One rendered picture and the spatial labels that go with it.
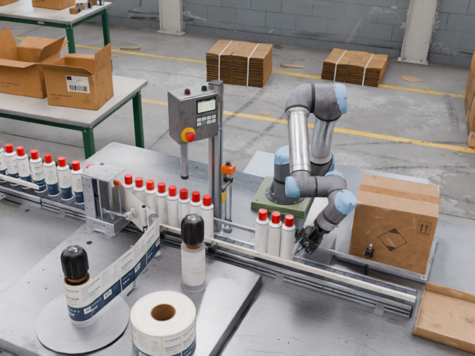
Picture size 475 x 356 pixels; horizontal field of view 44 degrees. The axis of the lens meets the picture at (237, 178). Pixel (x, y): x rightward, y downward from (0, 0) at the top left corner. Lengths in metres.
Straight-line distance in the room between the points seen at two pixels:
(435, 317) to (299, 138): 0.80
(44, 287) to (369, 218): 1.22
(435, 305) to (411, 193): 0.43
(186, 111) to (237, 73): 4.20
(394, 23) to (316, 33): 0.96
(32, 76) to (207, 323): 2.50
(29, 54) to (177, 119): 2.33
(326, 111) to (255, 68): 4.01
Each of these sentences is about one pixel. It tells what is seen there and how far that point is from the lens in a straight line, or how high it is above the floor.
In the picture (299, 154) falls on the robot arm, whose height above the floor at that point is 1.31.
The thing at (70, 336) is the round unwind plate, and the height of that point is 0.89.
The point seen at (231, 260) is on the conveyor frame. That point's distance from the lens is 2.33.
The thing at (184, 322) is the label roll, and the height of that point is 1.02.
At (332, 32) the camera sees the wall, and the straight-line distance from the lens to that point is 7.65.
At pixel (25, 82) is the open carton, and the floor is 0.88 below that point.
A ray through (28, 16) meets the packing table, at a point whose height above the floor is 0.78.
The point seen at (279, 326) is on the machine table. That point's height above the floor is 0.83.
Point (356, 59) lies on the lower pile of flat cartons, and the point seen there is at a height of 0.20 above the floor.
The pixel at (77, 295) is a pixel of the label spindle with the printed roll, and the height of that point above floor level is 1.03.
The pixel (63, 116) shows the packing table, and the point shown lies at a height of 0.78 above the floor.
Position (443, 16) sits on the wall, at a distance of 7.49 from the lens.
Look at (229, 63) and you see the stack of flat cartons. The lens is 6.34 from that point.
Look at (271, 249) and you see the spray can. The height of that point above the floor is 0.93.
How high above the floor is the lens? 2.29
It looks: 30 degrees down
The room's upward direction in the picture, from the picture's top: 1 degrees clockwise
